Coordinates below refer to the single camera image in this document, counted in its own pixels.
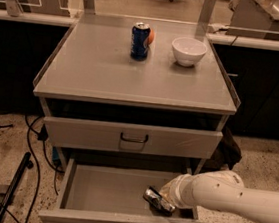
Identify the grey open middle drawer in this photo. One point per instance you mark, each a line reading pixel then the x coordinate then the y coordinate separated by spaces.
pixel 107 194

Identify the black cloth on floor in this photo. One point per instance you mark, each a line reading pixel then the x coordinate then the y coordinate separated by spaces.
pixel 227 153

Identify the black top drawer handle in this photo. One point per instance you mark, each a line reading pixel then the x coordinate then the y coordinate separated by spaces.
pixel 125 138

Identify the grey top drawer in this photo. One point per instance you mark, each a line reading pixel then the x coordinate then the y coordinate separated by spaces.
pixel 105 136

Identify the orange fruit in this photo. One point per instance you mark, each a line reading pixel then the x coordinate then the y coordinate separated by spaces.
pixel 151 36

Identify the black bar on floor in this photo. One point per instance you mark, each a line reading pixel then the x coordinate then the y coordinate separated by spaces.
pixel 8 197

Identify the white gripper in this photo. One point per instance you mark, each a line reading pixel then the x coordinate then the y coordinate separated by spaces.
pixel 178 189

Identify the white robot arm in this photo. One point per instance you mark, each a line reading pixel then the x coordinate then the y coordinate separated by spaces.
pixel 222 191

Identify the white ceramic bowl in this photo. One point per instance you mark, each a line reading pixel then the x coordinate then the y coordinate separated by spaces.
pixel 188 51

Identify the grey drawer cabinet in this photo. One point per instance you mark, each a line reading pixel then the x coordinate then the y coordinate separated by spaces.
pixel 92 76

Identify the blue pepsi can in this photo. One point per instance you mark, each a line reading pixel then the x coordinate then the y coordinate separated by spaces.
pixel 139 43

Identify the silver redbull can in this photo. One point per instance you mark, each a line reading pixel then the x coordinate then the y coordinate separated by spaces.
pixel 156 200

